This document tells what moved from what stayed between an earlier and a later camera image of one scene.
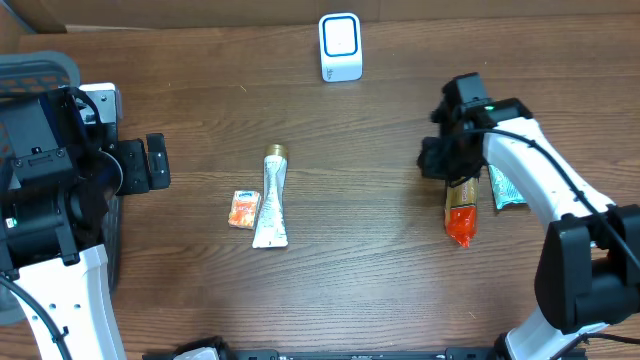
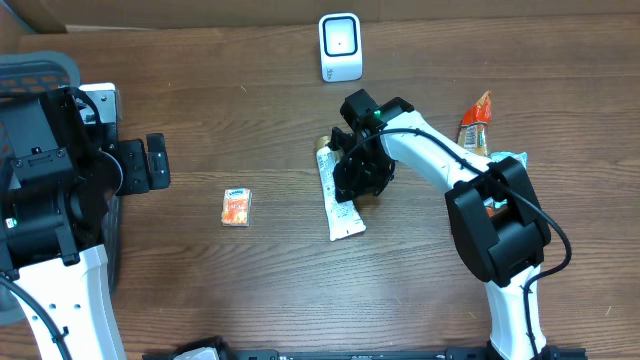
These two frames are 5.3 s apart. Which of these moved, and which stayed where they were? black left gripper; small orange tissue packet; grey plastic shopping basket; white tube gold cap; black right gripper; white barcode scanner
Moved: white tube gold cap; black right gripper; small orange tissue packet
Stayed: grey plastic shopping basket; white barcode scanner; black left gripper
